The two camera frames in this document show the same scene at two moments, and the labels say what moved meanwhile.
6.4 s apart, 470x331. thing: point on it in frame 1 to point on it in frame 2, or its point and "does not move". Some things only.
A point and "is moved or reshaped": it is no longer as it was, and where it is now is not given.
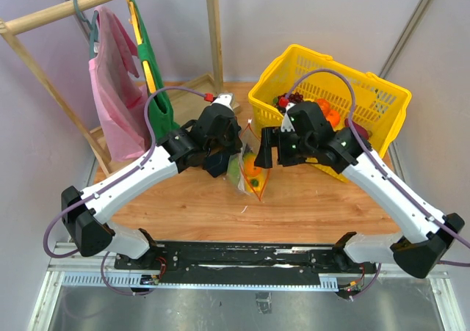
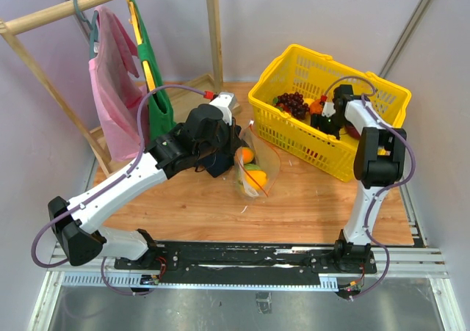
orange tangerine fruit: (250, 167) to (247, 155)
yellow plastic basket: (380, 103) does not move
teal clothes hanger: (93, 27) does not move
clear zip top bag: (244, 175) is moved or reshaped
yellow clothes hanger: (133, 15) does not move
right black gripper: (273, 136) to (319, 122)
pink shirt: (123, 103) does not move
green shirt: (164, 122) does not move
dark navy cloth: (217, 164) does not move
